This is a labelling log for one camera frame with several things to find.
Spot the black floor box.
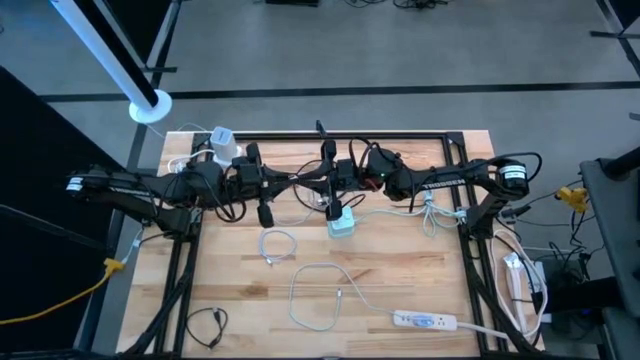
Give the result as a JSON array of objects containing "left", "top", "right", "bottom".
[{"left": 542, "top": 255, "right": 624, "bottom": 324}]

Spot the long white floor power strip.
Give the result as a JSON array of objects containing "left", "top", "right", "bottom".
[{"left": 502, "top": 251, "right": 527, "bottom": 332}]

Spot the white tower power strip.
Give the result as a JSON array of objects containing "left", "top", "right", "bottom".
[{"left": 208, "top": 125, "right": 245, "bottom": 169}]

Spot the thick white braided USB cable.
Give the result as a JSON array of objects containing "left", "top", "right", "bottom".
[{"left": 287, "top": 262, "right": 399, "bottom": 333}]

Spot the white cable with red plug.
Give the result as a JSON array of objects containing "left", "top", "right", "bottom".
[{"left": 257, "top": 228, "right": 300, "bottom": 267}]

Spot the grey cart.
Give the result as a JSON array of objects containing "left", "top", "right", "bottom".
[{"left": 578, "top": 157, "right": 640, "bottom": 360}]

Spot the white cube strip power cord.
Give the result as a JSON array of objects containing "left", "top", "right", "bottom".
[{"left": 353, "top": 192, "right": 469, "bottom": 239}]

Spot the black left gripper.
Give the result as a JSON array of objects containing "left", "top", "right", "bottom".
[{"left": 232, "top": 142, "right": 304, "bottom": 229}]

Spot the beige extension cord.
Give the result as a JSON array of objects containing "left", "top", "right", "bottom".
[{"left": 491, "top": 228, "right": 550, "bottom": 347}]

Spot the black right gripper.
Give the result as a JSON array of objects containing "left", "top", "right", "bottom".
[{"left": 304, "top": 139, "right": 367, "bottom": 222}]

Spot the white flat power strip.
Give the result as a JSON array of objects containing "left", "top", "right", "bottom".
[{"left": 392, "top": 309, "right": 460, "bottom": 332}]

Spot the yellow extension cable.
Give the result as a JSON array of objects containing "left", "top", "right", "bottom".
[{"left": 0, "top": 257, "right": 127, "bottom": 327}]

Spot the short black USB cable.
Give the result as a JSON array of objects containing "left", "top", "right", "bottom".
[{"left": 184, "top": 306, "right": 230, "bottom": 351}]

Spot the white flat strip power cord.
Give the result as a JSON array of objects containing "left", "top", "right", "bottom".
[{"left": 455, "top": 322, "right": 519, "bottom": 346}]

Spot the black aluminium table frame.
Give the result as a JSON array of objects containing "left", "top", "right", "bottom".
[{"left": 113, "top": 129, "right": 547, "bottom": 359}]

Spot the yellow plug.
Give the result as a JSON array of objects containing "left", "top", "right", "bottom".
[{"left": 552, "top": 185, "right": 590, "bottom": 215}]

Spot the white tower strip power cord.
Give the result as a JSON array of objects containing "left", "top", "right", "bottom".
[{"left": 167, "top": 147, "right": 216, "bottom": 174}]

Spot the white cube power strip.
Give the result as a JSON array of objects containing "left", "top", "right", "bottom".
[{"left": 326, "top": 205, "right": 358, "bottom": 240}]

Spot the white floor pole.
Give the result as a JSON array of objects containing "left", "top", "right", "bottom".
[{"left": 48, "top": 0, "right": 174, "bottom": 125}]

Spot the black stand base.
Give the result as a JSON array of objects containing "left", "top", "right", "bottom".
[{"left": 588, "top": 0, "right": 640, "bottom": 84}]

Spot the black curtain panel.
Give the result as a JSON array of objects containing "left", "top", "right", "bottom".
[{"left": 0, "top": 64, "right": 129, "bottom": 346}]

